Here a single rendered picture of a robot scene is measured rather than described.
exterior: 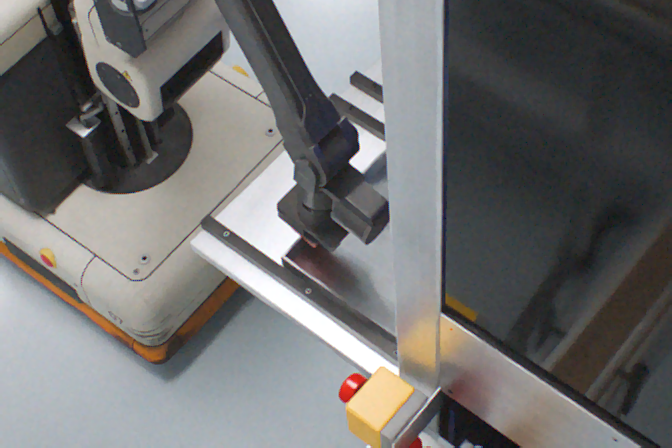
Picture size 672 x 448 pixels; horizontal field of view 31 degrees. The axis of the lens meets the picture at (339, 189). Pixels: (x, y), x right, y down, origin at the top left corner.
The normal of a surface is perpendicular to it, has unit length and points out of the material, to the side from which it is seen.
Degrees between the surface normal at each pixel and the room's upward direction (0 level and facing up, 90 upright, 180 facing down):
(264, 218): 0
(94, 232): 0
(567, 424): 90
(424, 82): 90
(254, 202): 0
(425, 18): 90
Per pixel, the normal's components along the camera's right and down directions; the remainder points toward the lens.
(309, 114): 0.65, 0.15
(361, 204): 0.15, -0.46
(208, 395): -0.07, -0.57
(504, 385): -0.64, 0.65
